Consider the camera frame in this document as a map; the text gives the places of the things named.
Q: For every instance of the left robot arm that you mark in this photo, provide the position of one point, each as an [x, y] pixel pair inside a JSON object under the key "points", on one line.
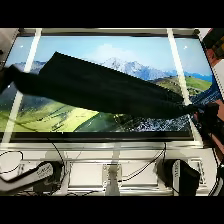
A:
{"points": [[30, 175]]}

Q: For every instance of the dark blue jeans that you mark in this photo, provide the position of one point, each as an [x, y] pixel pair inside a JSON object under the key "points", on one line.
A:
{"points": [[100, 86]]}

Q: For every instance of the silver frame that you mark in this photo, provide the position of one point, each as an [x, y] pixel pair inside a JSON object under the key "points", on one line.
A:
{"points": [[113, 181]]}

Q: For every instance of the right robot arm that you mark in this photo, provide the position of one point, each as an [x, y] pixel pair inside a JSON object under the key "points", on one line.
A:
{"points": [[185, 176]]}

